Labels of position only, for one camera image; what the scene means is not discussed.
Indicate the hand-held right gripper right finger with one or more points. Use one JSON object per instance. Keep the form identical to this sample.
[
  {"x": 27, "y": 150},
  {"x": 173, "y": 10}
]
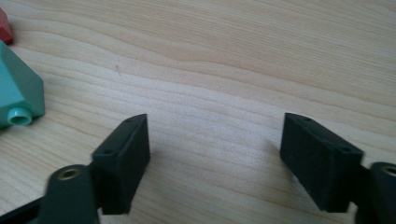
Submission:
[{"x": 320, "y": 165}]

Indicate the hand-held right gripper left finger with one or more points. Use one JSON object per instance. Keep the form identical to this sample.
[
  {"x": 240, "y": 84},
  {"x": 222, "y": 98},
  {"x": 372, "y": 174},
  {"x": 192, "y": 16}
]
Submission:
[{"x": 121, "y": 168}]

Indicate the mint green toy block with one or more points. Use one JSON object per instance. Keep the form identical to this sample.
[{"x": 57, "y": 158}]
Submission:
[{"x": 18, "y": 87}]

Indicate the red toy block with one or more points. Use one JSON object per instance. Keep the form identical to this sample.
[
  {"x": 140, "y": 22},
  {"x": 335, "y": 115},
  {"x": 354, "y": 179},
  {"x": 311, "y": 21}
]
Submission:
[{"x": 4, "y": 29}]

